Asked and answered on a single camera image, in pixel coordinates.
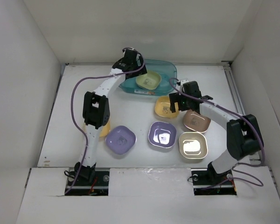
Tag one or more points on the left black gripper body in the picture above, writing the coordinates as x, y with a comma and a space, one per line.
138, 70

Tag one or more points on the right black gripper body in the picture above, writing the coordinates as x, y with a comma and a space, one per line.
186, 100

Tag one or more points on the yellow plate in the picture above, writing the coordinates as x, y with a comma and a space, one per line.
104, 132
162, 108

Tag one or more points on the green plate with panda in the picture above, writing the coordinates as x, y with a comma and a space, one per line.
149, 81

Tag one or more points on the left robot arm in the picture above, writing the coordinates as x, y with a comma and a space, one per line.
96, 110

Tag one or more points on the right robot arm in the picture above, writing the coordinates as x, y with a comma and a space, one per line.
243, 132

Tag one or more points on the teal plastic bin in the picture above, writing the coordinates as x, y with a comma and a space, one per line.
166, 69

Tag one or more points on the brown plate with panda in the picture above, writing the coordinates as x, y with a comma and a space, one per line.
196, 122

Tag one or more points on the dark purple plate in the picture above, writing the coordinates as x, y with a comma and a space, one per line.
162, 134

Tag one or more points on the beige plate front right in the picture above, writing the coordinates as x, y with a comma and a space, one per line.
193, 145

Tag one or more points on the light purple plate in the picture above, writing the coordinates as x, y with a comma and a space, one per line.
120, 140

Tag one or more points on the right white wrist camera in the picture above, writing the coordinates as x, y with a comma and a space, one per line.
182, 82

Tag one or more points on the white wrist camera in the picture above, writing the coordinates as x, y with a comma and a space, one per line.
182, 82
129, 48

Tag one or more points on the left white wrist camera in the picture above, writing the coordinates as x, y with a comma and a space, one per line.
129, 48

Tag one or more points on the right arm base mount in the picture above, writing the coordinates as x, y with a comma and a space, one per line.
204, 185

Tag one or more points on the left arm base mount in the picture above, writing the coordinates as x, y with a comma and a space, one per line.
99, 186

